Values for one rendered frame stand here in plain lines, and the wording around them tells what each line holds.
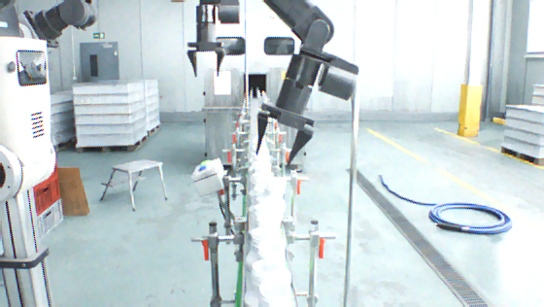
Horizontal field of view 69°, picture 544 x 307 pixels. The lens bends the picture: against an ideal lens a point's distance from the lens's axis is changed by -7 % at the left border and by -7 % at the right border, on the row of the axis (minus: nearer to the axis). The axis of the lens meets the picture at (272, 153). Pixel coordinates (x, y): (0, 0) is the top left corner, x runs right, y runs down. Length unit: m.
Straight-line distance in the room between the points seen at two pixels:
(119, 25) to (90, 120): 4.49
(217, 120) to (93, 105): 2.69
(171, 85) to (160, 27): 1.51
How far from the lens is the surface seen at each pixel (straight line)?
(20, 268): 1.25
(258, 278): 0.55
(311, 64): 0.77
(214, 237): 0.86
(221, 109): 5.50
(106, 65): 11.60
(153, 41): 11.31
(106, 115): 7.48
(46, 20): 1.35
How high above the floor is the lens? 1.42
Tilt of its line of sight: 12 degrees down
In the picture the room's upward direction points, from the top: straight up
